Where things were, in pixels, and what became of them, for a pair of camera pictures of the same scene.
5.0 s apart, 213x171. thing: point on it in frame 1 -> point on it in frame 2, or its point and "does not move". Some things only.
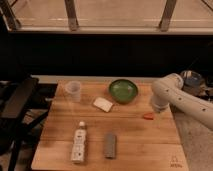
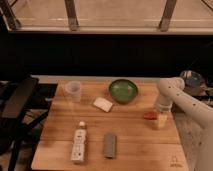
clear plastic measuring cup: [74, 89] does not move
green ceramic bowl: [123, 90] does not move
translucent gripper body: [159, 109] -> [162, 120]
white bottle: [78, 144] does not move
